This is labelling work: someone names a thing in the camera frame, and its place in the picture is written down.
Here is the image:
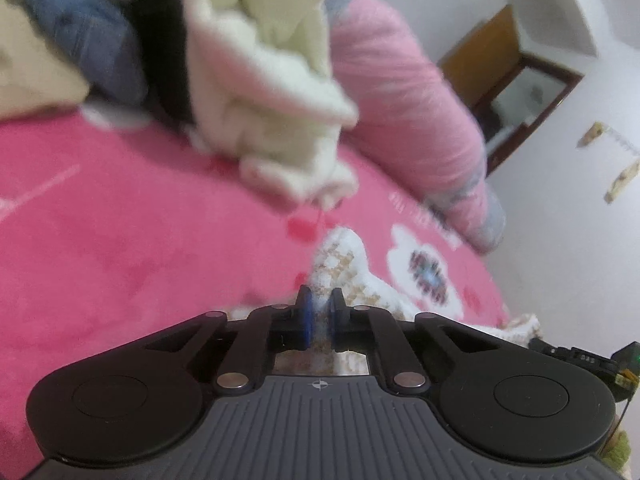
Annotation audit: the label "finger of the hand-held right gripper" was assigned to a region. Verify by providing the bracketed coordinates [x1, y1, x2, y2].
[528, 337, 572, 359]

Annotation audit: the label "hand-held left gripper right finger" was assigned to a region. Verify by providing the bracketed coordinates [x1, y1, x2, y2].
[327, 287, 501, 395]

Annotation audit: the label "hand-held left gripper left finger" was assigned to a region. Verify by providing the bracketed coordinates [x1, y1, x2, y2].
[145, 285, 316, 395]

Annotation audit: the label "beige checkered knit cardigan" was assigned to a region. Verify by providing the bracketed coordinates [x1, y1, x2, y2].
[227, 227, 542, 377]

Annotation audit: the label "pink floral blanket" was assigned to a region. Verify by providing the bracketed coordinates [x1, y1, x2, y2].
[0, 110, 512, 463]

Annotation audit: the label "pink grey rolled quilt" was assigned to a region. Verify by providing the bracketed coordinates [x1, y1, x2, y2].
[320, 0, 507, 254]

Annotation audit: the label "cream fleece garment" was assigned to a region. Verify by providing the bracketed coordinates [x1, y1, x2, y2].
[181, 0, 359, 212]

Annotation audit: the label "brown wooden door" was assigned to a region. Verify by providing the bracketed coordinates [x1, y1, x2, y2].
[438, 5, 524, 109]

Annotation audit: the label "black garment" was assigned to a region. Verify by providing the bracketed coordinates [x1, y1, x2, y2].
[129, 0, 202, 127]

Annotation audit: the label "blue jeans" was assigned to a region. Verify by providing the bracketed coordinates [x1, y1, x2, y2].
[16, 0, 149, 107]

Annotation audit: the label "pale yellow garment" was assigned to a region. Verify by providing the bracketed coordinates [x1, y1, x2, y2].
[0, 0, 92, 122]

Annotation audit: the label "dark brown door frame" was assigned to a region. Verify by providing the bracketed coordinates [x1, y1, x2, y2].
[470, 52, 586, 177]

